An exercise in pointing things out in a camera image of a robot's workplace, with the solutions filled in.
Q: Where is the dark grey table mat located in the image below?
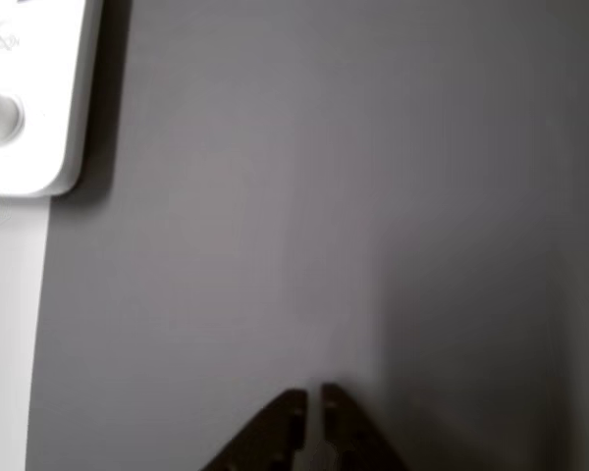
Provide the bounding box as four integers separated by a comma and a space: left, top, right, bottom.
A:
24, 0, 589, 471

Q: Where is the white device with round knobs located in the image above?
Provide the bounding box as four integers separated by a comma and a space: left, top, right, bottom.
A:
0, 0, 104, 200

